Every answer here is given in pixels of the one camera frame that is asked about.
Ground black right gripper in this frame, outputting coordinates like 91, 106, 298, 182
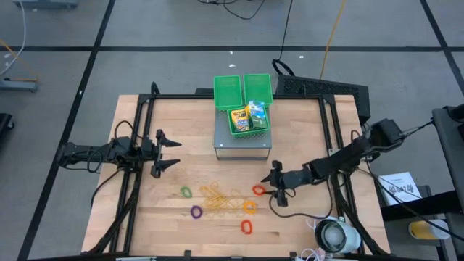
260, 161, 315, 207

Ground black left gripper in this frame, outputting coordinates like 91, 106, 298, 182
141, 128, 183, 178

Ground yellow rubber bands heap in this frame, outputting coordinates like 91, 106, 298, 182
198, 181, 247, 218

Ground green marker box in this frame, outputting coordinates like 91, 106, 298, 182
246, 100, 269, 130

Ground yellow crayon box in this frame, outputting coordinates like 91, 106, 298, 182
230, 107, 251, 133

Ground grey perforated metal shelf riser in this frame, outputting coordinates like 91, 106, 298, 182
212, 107, 273, 162

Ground green plastic mesh basket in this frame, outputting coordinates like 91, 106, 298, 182
212, 75, 243, 112
242, 73, 273, 108
226, 104, 271, 138

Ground white spot lamp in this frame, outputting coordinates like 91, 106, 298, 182
314, 216, 363, 254

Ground white printed booklet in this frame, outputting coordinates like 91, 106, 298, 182
377, 171, 423, 207

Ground black stand bar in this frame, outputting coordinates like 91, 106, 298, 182
380, 190, 464, 223

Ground yellow and white tub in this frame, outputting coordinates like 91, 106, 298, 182
408, 219, 452, 241

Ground grey floor base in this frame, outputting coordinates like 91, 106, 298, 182
13, 0, 79, 10
0, 78, 39, 94

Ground black floor object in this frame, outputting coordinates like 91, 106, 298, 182
0, 112, 15, 133

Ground grey cart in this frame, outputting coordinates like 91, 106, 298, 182
431, 104, 464, 218

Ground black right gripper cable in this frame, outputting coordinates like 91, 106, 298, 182
268, 181, 334, 220

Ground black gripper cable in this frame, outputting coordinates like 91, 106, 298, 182
114, 119, 141, 141
268, 181, 334, 220

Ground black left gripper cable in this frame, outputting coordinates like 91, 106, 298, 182
114, 119, 141, 141

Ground black aluminium frame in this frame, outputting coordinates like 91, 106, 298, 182
86, 81, 391, 261

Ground black curved floor cable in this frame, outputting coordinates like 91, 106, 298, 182
89, 168, 126, 210

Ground white cable bundle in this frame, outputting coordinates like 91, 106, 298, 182
295, 216, 329, 261

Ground black hanging cable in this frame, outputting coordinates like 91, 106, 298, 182
271, 0, 295, 77

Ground yellow hanging cable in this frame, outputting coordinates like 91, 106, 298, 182
318, 0, 347, 80

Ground white floor cable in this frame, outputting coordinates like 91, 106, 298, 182
0, 0, 28, 77

